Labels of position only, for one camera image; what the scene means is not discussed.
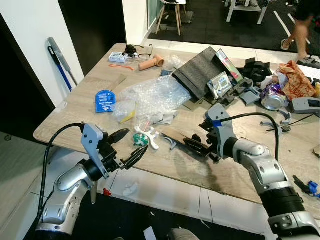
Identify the white green plastic part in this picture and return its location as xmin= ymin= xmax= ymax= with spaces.
xmin=132 ymin=125 xmax=161 ymax=150

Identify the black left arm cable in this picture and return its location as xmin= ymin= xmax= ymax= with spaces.
xmin=37 ymin=122 xmax=86 ymax=221

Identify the long green pink carton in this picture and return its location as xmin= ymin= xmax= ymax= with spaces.
xmin=214 ymin=48 xmax=245 ymax=84

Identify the flat light wood board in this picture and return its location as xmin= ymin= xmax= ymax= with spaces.
xmin=97 ymin=73 xmax=129 ymax=94

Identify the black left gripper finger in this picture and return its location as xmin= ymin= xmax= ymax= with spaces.
xmin=107 ymin=128 xmax=131 ymax=146
xmin=119 ymin=143 xmax=150 ymax=169

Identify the silver packet with display print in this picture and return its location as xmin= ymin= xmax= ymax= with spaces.
xmin=207 ymin=71 xmax=234 ymax=99

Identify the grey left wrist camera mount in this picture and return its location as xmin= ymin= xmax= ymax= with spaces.
xmin=81 ymin=123 xmax=110 ymax=180

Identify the grey curved plastic clip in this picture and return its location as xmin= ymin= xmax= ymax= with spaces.
xmin=162 ymin=135 xmax=179 ymax=150

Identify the orange patterned crumpled bag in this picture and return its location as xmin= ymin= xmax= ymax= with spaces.
xmin=277 ymin=59 xmax=317 ymax=101

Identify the thin orange strip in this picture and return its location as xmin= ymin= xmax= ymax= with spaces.
xmin=114 ymin=63 xmax=135 ymax=71

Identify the grey handheld device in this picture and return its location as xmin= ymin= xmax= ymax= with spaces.
xmin=289 ymin=96 xmax=320 ymax=115

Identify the blue mop handle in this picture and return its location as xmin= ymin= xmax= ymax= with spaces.
xmin=48 ymin=46 xmax=74 ymax=93

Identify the white metal frame stand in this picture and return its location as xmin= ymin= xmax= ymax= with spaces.
xmin=224 ymin=0 xmax=271 ymax=25

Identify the brown cardboard piece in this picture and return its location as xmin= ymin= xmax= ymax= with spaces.
xmin=162 ymin=124 xmax=201 ymax=146

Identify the clear bubble wrap sheet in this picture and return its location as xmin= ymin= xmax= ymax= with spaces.
xmin=112 ymin=75 xmax=194 ymax=125

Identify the yellow plastic scrap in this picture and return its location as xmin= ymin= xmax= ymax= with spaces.
xmin=118 ymin=108 xmax=137 ymax=125

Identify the black foam insert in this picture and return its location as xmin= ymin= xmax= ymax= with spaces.
xmin=239 ymin=57 xmax=274 ymax=84

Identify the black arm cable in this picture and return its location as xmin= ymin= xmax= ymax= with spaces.
xmin=220 ymin=112 xmax=281 ymax=162
xmin=37 ymin=122 xmax=86 ymax=221

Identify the small clear plastic bag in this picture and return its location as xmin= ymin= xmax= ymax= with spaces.
xmin=162 ymin=53 xmax=184 ymax=71

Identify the blue card package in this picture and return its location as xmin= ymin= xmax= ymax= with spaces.
xmin=94 ymin=89 xmax=117 ymax=114

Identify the black power adapter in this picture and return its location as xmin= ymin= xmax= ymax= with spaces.
xmin=122 ymin=44 xmax=139 ymax=57

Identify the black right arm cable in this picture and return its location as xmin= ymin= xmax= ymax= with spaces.
xmin=220 ymin=112 xmax=281 ymax=162

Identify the small white blue box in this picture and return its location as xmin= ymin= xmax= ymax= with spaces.
xmin=108 ymin=50 xmax=127 ymax=64

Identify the wooden legged chair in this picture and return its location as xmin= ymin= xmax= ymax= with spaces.
xmin=154 ymin=0 xmax=187 ymax=36

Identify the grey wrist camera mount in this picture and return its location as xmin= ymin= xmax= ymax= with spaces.
xmin=204 ymin=103 xmax=237 ymax=157
xmin=81 ymin=123 xmax=110 ymax=180

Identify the grey pointed metal rod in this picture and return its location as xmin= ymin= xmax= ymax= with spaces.
xmin=89 ymin=179 xmax=99 ymax=205

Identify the person's bare leg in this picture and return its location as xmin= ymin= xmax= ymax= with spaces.
xmin=281 ymin=0 xmax=320 ymax=68

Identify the black and blue connector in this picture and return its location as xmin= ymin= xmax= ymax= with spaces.
xmin=292 ymin=174 xmax=320 ymax=197

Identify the white paper scrap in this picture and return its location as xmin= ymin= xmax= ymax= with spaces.
xmin=143 ymin=226 xmax=159 ymax=240

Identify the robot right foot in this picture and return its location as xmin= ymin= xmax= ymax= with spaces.
xmin=167 ymin=227 xmax=201 ymax=240

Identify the crushed purple drink can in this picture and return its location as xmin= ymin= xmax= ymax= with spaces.
xmin=259 ymin=82 xmax=289 ymax=111

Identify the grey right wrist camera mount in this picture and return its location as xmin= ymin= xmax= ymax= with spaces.
xmin=204 ymin=103 xmax=237 ymax=157

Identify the tan rubber handle grip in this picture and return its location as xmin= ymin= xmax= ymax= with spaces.
xmin=138 ymin=53 xmax=165 ymax=71

